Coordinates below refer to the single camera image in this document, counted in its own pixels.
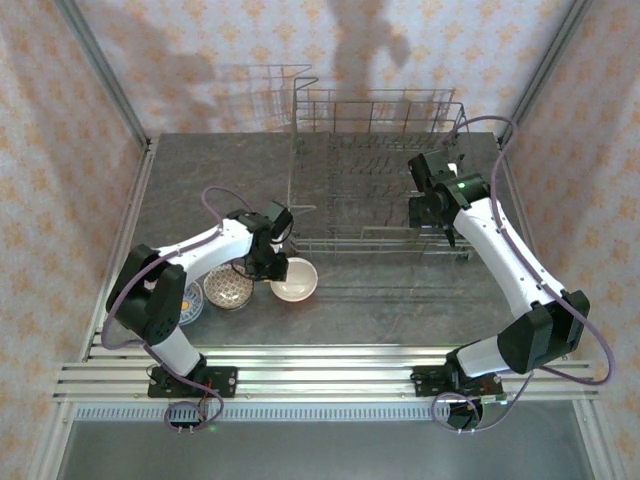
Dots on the white bowl orange outside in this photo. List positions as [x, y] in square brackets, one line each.
[300, 280]

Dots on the brown geometric patterned bowl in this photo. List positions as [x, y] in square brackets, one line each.
[227, 290]

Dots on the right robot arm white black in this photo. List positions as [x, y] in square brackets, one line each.
[500, 250]

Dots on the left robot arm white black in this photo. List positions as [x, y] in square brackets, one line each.
[200, 250]

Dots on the green circuit board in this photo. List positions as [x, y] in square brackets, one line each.
[495, 400]

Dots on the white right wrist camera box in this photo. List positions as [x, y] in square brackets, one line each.
[452, 168]

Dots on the aluminium mounting rail beam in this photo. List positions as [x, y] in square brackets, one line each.
[325, 375]

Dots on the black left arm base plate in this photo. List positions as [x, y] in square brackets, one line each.
[225, 382]

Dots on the aluminium frame post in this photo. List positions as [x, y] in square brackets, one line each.
[546, 70]
[102, 70]

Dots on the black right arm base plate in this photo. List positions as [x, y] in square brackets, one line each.
[425, 382]

